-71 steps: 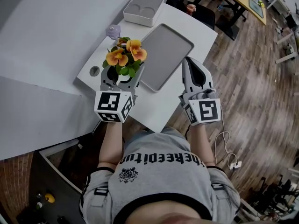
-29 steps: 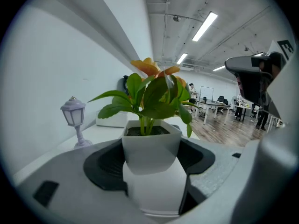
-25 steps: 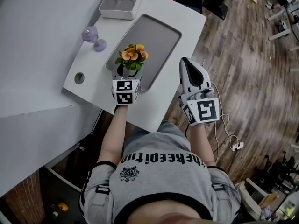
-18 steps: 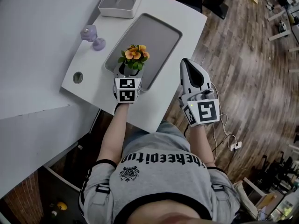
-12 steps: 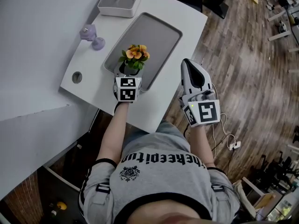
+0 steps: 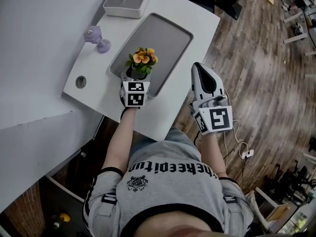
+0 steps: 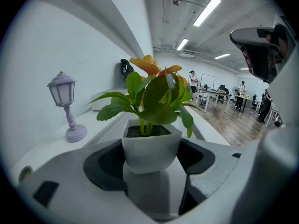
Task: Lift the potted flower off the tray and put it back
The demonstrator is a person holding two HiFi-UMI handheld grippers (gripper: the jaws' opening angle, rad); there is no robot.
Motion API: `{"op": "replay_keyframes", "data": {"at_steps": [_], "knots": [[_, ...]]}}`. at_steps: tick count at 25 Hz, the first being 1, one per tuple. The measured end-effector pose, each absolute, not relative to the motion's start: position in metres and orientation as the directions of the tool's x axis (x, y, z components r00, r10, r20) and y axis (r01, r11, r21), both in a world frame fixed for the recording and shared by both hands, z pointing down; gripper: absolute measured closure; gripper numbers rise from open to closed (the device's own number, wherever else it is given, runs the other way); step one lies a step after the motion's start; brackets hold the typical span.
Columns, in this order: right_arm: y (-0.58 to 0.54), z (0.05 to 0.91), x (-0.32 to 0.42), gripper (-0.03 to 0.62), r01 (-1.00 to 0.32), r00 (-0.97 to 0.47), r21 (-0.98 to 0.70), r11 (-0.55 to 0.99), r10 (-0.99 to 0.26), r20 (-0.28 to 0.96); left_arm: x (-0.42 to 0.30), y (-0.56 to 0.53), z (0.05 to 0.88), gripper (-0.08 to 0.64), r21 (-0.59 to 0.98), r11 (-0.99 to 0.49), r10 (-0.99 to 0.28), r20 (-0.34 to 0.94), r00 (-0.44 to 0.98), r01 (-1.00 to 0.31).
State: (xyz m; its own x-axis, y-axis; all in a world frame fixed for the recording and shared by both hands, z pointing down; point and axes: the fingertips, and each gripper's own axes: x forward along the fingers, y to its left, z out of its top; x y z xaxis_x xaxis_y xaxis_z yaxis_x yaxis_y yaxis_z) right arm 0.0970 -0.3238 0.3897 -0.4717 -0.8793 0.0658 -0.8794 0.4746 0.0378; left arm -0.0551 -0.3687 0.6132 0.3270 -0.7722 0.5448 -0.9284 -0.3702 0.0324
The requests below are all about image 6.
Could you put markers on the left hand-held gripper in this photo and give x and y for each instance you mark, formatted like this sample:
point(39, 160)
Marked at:
point(134, 99)

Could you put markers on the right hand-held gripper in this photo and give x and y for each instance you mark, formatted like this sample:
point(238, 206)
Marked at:
point(219, 118)

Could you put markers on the orange flower pot plant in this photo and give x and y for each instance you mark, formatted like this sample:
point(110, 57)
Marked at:
point(143, 59)

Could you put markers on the grey tray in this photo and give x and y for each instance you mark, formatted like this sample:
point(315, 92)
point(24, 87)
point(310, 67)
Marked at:
point(165, 41)

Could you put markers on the person's right forearm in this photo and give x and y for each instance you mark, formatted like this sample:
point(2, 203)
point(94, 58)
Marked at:
point(213, 154)

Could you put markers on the person's left forearm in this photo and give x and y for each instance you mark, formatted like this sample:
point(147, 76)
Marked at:
point(121, 139)

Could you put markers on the white table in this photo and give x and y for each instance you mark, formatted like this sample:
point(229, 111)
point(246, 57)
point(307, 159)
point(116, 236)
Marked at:
point(158, 117)

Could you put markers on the person's blue jeans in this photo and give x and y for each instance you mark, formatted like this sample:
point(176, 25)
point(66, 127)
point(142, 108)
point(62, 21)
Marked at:
point(177, 137)

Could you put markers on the white power strip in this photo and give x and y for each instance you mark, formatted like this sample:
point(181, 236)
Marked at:
point(247, 154)

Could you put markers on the person's grey printed t-shirt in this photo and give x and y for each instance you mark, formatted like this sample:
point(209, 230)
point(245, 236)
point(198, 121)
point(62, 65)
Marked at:
point(170, 189)

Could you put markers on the black chairs cluster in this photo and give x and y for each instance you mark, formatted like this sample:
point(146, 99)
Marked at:
point(296, 181)

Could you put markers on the white low bench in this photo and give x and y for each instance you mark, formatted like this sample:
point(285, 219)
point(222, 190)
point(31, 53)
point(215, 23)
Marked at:
point(271, 201)

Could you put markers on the black side table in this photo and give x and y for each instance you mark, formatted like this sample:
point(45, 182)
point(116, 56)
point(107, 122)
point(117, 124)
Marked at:
point(66, 206)

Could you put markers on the yellow round object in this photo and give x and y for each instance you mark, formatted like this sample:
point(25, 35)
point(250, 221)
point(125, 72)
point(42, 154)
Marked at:
point(65, 217)

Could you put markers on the small green white object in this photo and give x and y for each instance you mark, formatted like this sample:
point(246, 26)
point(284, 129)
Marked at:
point(56, 225)

